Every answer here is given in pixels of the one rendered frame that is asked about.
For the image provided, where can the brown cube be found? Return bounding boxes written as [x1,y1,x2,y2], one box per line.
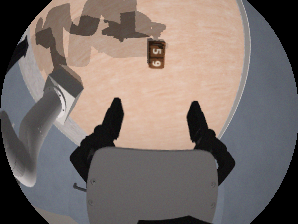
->
[150,44,164,57]
[150,57,163,69]

